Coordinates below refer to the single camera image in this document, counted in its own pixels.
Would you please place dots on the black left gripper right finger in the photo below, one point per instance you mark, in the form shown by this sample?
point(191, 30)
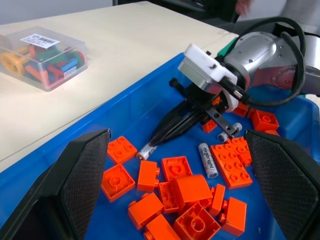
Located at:
point(282, 180)

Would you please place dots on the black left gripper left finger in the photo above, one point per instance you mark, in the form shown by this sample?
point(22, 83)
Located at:
point(75, 180)

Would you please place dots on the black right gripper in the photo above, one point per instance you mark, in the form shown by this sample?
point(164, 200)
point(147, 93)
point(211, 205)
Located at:
point(193, 95)

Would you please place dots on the white AA battery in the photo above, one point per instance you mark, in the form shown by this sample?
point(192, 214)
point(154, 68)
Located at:
point(207, 160)
point(146, 152)
point(222, 136)

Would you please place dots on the blue plastic bin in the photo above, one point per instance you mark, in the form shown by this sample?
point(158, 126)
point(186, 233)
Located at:
point(140, 112)

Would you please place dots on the green plastic bin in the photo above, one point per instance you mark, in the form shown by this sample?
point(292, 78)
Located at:
point(223, 51)

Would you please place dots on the bystander's bare hand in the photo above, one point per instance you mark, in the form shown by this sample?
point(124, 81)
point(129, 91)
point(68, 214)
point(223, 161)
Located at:
point(243, 7)

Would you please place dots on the orange two-by-two toy brick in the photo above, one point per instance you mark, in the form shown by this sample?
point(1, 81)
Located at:
point(265, 121)
point(122, 149)
point(176, 170)
point(196, 222)
point(117, 182)

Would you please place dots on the orange two-by-four toy brick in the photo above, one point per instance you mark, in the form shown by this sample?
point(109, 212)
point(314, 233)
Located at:
point(231, 165)

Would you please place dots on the large orange toy brick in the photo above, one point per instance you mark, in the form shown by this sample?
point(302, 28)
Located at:
point(192, 190)

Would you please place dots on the clear plastic toy box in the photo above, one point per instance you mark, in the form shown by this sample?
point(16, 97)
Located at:
point(50, 62)

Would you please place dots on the yellow toy wheel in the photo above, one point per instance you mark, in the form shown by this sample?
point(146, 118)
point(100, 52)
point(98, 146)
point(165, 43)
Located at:
point(10, 62)

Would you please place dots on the person in white clothing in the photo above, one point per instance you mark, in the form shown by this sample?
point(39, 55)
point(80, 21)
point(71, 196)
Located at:
point(300, 10)

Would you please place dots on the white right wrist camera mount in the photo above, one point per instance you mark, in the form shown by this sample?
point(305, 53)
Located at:
point(200, 56)

